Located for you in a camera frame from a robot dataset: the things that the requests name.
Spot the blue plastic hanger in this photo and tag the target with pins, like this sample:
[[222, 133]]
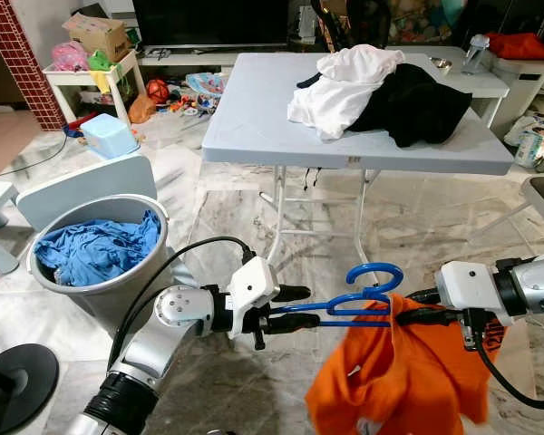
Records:
[[374, 266]]

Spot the orange shirt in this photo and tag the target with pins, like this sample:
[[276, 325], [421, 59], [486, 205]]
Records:
[[408, 381]]

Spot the blue shirt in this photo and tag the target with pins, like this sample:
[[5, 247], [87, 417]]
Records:
[[91, 249]]

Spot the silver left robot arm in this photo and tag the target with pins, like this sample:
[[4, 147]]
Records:
[[181, 313]]

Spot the pale blue folding table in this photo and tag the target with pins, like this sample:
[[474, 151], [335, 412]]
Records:
[[263, 118]]

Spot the white green wipes package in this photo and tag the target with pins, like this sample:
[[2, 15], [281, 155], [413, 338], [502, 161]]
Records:
[[537, 145]]

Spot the black garment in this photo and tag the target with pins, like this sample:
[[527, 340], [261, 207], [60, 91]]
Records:
[[417, 104]]

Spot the grey round laundry bin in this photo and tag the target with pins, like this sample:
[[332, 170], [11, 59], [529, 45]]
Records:
[[82, 294]]

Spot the white garment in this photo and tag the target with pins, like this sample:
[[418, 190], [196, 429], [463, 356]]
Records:
[[340, 91]]

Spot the white rectangular table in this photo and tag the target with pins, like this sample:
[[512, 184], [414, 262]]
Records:
[[485, 80]]

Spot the colourful play mat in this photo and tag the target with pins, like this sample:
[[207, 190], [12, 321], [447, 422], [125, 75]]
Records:
[[206, 86]]

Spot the white tall bin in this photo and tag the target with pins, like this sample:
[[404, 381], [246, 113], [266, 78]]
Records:
[[526, 91]]

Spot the metal bowl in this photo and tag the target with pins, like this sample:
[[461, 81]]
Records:
[[440, 65]]

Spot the pale blue plastic chair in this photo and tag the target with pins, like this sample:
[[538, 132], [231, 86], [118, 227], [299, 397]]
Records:
[[82, 181]]

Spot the light blue storage box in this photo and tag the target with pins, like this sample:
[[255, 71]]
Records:
[[109, 138]]

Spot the orange bag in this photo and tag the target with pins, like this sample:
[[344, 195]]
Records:
[[140, 109]]

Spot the red ball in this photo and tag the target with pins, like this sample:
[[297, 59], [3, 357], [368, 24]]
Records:
[[158, 91]]

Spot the clear plastic bottle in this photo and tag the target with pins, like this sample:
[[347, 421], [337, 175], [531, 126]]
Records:
[[476, 54]]

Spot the black round stand base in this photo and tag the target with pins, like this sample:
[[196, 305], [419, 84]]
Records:
[[18, 390]]

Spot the red cloth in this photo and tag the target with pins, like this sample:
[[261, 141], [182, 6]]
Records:
[[521, 45]]

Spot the black office chair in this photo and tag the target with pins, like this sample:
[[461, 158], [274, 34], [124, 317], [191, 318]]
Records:
[[363, 23]]

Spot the black television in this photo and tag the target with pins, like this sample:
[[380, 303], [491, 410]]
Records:
[[208, 23]]

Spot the yellow cloth piece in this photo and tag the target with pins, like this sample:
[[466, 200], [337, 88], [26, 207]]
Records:
[[104, 80]]

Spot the green toy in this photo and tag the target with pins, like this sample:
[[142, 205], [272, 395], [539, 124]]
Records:
[[101, 61]]

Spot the white side table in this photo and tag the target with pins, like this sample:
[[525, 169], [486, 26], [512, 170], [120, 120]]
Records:
[[68, 76]]

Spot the brown cardboard box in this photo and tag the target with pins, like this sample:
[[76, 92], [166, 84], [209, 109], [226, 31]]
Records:
[[104, 38]]

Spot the pink bag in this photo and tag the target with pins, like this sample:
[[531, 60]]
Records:
[[70, 57]]

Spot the red brick pillar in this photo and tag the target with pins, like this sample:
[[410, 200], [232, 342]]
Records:
[[23, 63]]

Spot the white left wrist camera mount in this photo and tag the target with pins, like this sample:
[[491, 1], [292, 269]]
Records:
[[251, 290]]

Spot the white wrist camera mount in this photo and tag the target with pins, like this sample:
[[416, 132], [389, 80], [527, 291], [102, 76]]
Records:
[[467, 285], [251, 290]]

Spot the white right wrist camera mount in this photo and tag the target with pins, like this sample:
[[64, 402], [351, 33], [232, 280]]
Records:
[[467, 285]]

